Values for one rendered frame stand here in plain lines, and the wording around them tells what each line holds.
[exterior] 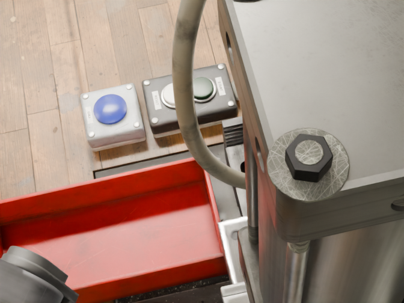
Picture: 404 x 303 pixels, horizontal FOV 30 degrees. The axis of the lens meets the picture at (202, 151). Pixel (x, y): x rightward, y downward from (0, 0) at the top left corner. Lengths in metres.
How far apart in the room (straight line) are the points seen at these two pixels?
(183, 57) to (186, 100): 0.03
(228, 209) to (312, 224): 0.65
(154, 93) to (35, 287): 0.48
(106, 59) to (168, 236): 0.26
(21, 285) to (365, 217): 0.28
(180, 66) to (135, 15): 0.69
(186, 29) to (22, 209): 0.58
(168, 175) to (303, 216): 0.64
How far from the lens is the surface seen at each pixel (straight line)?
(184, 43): 0.32
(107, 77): 0.97
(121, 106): 0.90
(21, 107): 0.97
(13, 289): 0.47
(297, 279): 0.29
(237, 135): 0.82
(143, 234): 0.86
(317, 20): 0.23
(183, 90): 0.35
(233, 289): 0.54
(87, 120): 0.90
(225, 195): 0.87
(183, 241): 0.85
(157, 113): 0.89
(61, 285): 0.50
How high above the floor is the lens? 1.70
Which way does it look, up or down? 62 degrees down
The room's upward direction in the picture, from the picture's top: 9 degrees counter-clockwise
